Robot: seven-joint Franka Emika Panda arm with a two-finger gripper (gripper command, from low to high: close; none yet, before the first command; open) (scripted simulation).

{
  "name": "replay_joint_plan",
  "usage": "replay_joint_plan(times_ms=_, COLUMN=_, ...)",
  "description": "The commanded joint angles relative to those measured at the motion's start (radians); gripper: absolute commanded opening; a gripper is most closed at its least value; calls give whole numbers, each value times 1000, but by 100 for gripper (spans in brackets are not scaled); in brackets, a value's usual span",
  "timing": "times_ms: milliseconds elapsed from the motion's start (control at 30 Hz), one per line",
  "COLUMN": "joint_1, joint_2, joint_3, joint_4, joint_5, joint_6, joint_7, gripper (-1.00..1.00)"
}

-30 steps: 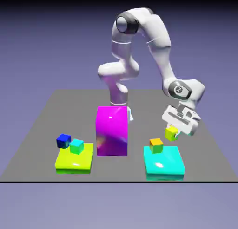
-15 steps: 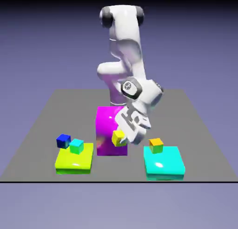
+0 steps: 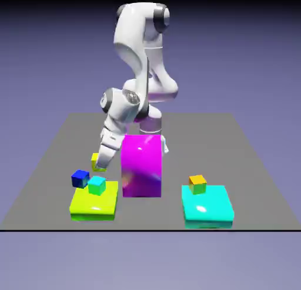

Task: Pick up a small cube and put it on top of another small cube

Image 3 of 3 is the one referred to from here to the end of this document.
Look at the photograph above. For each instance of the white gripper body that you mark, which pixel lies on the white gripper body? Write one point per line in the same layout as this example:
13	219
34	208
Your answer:
105	154

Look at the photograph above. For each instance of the small blue cube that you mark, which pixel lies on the small blue cube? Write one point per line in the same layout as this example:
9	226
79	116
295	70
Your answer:
79	177

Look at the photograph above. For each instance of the large yellow-green box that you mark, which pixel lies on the large yellow-green box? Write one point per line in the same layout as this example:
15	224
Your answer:
94	201

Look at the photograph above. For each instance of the small yellow cube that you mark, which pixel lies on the small yellow cube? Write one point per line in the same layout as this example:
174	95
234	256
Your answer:
94	158

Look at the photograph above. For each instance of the large cyan box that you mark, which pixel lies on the large cyan box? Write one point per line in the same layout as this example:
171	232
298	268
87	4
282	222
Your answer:
207	206

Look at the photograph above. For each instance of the small orange cube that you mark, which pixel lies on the small orange cube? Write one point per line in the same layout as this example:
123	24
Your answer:
197	184

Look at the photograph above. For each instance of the small cyan cube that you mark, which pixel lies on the small cyan cube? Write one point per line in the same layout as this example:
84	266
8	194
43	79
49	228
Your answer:
97	186

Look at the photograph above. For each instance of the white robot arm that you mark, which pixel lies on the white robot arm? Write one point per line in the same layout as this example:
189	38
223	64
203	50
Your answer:
129	47

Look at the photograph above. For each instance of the large magenta box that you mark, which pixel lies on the large magenta box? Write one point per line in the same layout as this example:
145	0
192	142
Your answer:
141	165

